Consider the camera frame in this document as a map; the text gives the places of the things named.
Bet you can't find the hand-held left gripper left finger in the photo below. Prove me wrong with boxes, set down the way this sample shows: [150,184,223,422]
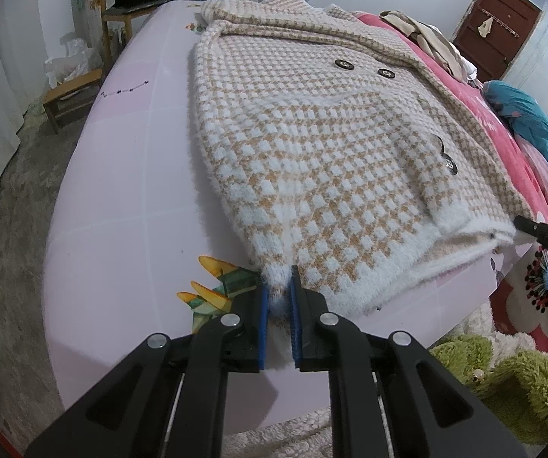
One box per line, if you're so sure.
[26,281,271,458]

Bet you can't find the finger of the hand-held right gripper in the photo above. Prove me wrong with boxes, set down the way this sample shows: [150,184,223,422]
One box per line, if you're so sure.
[514,216,548,263]

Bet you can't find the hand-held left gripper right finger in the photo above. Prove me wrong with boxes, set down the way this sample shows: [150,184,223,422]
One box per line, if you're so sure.
[289,264,527,458]

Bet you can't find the beige white houndstooth knit coat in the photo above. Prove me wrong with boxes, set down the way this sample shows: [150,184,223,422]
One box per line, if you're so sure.
[187,0,537,358]

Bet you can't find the beige clothes pile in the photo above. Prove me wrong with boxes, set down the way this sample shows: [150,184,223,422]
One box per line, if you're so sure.
[380,10,482,82]

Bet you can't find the pink floral blanket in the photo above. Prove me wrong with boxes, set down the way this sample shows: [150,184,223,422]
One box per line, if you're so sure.
[352,10,548,358]

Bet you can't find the brown door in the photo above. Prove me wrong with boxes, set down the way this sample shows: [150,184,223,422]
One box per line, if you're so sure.
[451,0,543,82]

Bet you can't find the small wooden stool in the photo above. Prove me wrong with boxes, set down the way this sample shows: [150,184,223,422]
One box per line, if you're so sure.
[42,69,105,134]

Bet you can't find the white plastic bags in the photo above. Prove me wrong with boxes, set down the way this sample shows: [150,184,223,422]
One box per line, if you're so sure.
[45,33,105,89]

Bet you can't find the wooden chair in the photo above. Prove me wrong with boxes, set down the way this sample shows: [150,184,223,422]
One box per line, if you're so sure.
[95,0,198,53]

